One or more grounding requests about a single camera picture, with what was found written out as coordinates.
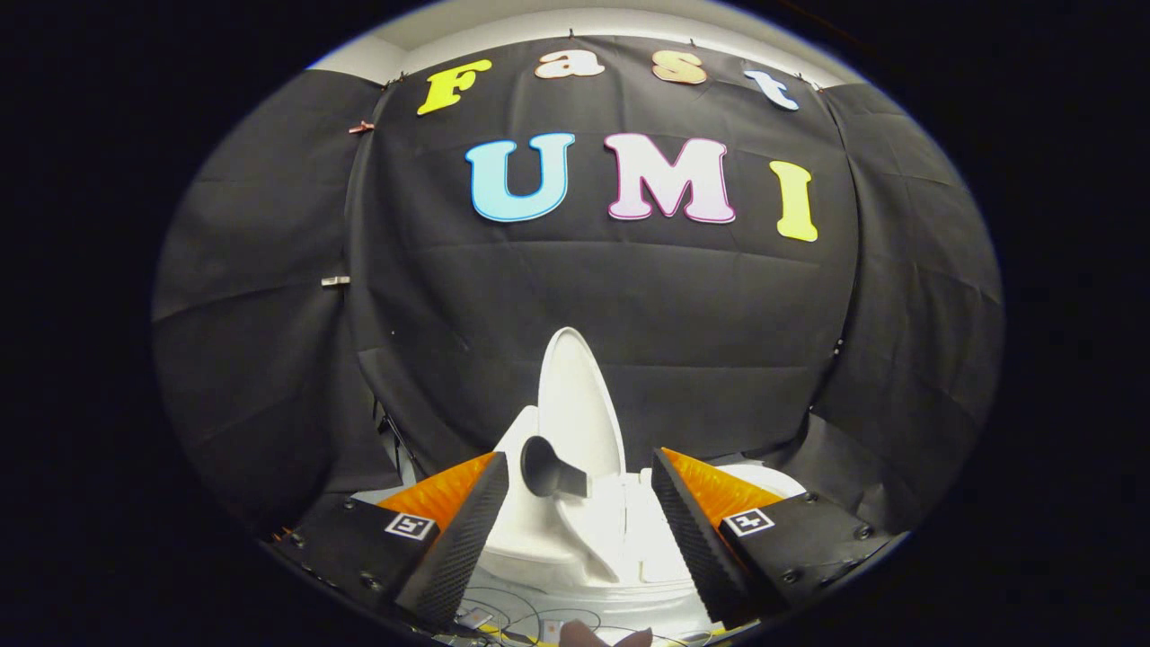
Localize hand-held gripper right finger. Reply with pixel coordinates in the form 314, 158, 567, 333
650, 447, 901, 630

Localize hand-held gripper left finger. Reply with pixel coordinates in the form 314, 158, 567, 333
270, 451, 510, 630

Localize white toilet tank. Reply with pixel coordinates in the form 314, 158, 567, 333
490, 404, 596, 563

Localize black backdrop cloth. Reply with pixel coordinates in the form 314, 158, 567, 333
151, 34, 1005, 540

